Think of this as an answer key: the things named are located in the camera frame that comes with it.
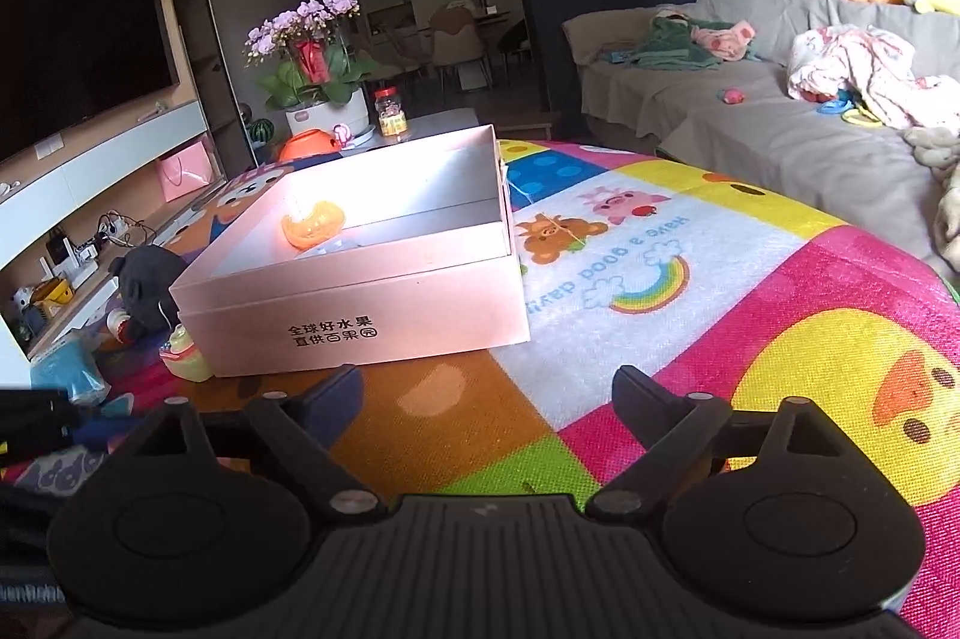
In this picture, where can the small pink toy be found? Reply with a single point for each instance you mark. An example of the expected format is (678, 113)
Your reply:
(730, 97)

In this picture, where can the pink cardboard box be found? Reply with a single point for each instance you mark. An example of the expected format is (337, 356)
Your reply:
(360, 316)

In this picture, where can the dark blue cabinet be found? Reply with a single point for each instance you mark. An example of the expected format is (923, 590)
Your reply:
(551, 31)

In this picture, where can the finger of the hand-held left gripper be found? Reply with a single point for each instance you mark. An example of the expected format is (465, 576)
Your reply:
(109, 430)

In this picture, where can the black plush toy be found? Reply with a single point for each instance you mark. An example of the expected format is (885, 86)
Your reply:
(146, 286)

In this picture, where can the watermelon pattern ball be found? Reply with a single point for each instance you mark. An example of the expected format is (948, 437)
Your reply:
(259, 131)

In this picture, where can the pink plush pig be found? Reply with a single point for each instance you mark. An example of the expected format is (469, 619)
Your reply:
(724, 41)

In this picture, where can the green cloth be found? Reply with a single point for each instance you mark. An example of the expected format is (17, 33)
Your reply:
(667, 46)

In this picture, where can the beige dining chair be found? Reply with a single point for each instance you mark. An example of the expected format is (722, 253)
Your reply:
(457, 43)

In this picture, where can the white pink patterned blanket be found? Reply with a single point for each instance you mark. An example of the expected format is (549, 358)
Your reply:
(862, 65)

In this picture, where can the blue tissue packet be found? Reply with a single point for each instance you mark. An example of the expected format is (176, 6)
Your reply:
(67, 376)

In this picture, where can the white coffee table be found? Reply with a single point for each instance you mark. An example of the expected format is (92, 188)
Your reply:
(442, 125)

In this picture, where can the beige plush toy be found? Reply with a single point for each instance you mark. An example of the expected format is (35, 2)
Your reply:
(937, 151)

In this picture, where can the orange round toy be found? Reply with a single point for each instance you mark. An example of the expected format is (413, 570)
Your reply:
(307, 145)

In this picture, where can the white router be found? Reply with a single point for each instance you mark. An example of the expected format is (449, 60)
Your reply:
(71, 264)

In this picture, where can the black television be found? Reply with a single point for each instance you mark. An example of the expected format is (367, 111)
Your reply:
(75, 46)

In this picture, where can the blue yellow teether rings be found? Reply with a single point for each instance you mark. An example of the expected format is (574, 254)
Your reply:
(847, 112)

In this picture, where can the potted pink orchid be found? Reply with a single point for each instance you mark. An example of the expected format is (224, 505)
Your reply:
(326, 110)

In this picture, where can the white wooden television cabinet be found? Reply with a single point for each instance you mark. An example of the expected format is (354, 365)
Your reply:
(97, 159)

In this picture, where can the small red white toy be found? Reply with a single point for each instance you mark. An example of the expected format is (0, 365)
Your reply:
(120, 324)

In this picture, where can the small wooden stool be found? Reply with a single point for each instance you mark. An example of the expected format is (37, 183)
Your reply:
(532, 121)

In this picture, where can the orange plastic toy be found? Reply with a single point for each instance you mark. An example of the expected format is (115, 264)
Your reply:
(311, 223)

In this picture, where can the grey sofa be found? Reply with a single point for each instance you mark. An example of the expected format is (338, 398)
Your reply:
(787, 151)

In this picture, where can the clear candy jar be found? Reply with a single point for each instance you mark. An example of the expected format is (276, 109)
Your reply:
(390, 114)

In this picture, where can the pink gift bag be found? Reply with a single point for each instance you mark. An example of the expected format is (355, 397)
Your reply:
(182, 172)

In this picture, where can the colourful cartoon play mat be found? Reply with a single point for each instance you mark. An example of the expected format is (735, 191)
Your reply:
(637, 346)

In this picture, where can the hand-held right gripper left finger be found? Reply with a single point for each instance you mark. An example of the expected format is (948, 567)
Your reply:
(337, 395)

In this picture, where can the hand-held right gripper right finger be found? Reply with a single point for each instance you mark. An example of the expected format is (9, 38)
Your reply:
(637, 395)

